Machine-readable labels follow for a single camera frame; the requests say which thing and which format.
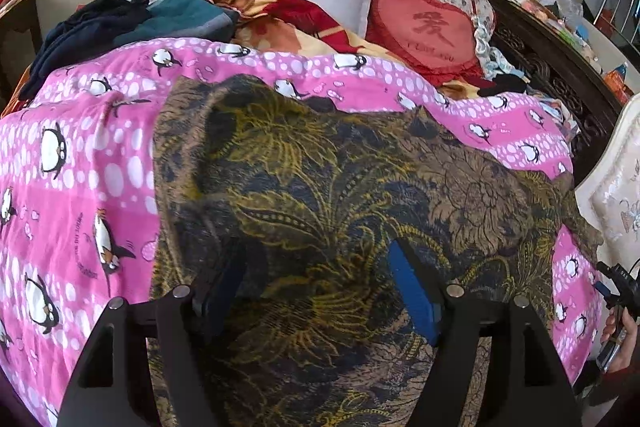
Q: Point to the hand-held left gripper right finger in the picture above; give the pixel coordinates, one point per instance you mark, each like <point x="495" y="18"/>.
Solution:
<point x="411" y="289"/>

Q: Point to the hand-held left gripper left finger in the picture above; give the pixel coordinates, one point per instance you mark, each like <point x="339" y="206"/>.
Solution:
<point x="227" y="279"/>

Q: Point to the teal cloth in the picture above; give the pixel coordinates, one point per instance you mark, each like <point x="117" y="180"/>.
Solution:
<point x="185" y="19"/>

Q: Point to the red heart-shaped pillow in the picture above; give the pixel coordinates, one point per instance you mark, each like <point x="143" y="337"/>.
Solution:
<point x="425" y="32"/>

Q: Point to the light blue frilly cloth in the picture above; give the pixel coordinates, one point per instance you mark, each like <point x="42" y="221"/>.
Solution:
<point x="492" y="52"/>

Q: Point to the carved dark wooden headboard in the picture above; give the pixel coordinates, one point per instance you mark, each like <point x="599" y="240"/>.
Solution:
<point x="545" y="52"/>

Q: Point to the person's right forearm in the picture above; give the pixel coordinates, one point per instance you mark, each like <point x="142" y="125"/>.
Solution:
<point x="625" y="382"/>

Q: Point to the cream upholstered chair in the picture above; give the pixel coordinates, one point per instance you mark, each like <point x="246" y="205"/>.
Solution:
<point x="620" y="187"/>

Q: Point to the dark wooden side table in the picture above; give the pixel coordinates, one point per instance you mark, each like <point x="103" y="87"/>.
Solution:
<point x="20" y="27"/>

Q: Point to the brown floral patterned garment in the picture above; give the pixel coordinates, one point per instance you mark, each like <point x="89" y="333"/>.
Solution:
<point x="320" y="187"/>

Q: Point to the pile of colourful clothes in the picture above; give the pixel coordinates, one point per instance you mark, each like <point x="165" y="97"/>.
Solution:
<point x="557" y="112"/>

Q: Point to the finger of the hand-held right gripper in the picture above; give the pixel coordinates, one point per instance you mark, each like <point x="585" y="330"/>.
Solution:
<point x="609" y="273"/>

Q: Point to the dark navy clothes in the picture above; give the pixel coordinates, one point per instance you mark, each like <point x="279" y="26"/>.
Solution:
<point x="85" y="32"/>

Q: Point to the clutter on cabinet top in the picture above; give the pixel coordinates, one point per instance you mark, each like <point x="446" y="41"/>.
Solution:
<point x="580" y="27"/>

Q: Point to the pink penguin print blanket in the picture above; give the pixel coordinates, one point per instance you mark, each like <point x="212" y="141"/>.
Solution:
<point x="75" y="207"/>

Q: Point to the person's right hand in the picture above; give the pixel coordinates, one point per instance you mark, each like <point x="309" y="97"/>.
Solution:
<point x="629" y="347"/>

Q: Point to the red and yellow blanket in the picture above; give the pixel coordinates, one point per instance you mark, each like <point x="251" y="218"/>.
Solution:
<point x="300" y="14"/>

